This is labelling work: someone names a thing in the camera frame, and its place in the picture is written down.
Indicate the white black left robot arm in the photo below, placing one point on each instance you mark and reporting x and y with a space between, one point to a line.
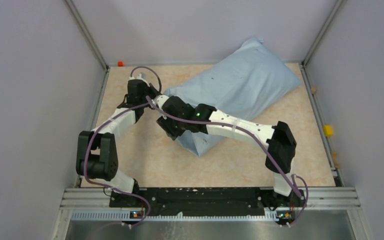
97 156

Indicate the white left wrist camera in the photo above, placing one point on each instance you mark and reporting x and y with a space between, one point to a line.
141 76

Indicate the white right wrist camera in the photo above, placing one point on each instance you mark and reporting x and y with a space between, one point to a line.
159 101

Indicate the aluminium front frame rail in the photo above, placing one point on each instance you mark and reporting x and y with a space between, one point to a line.
329 213

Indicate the small wooden block near rail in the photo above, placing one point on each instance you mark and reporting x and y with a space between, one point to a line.
334 159

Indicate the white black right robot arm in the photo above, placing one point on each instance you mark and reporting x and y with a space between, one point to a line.
276 141

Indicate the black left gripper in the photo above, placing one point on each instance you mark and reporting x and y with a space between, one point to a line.
151 89

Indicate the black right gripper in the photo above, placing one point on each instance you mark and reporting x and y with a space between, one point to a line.
165 124

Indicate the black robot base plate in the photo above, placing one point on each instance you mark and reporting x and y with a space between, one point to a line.
206 201

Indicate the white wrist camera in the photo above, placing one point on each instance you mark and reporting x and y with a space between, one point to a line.
159 101
141 76

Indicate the light blue pillowcase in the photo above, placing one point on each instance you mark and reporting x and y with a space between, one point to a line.
243 84

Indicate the yellow toy block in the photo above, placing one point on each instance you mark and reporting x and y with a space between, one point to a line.
328 130

